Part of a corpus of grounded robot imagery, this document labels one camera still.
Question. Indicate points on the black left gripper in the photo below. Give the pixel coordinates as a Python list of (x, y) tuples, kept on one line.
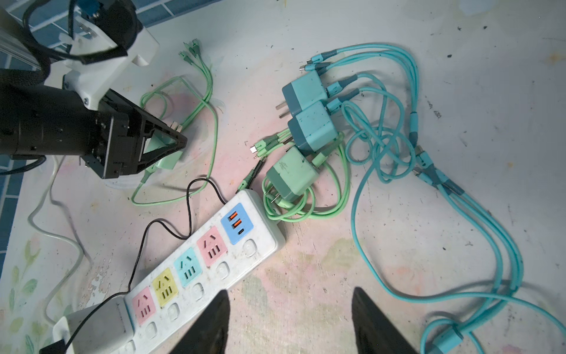
[(127, 139)]

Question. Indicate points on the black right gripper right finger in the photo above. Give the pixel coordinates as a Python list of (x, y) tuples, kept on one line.
[(374, 332)]

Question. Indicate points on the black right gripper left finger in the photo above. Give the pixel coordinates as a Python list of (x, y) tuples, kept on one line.
[(209, 333)]

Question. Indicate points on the white power strip colourful sockets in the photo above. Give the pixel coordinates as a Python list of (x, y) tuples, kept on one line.
[(227, 248)]

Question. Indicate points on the white USB charger adapter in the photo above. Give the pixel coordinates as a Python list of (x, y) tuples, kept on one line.
[(103, 328)]

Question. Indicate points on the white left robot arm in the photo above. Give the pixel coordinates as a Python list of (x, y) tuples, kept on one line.
[(67, 107)]

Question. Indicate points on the light green charger adapter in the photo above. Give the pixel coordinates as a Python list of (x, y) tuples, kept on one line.
[(291, 175)]

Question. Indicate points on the teal charger adapter upper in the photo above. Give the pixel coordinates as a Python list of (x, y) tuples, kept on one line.
[(301, 93)]

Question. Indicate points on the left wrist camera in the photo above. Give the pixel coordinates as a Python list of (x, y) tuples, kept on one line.
[(105, 37)]

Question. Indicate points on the white power strip cord plug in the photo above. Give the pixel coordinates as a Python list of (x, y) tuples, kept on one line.
[(51, 232)]

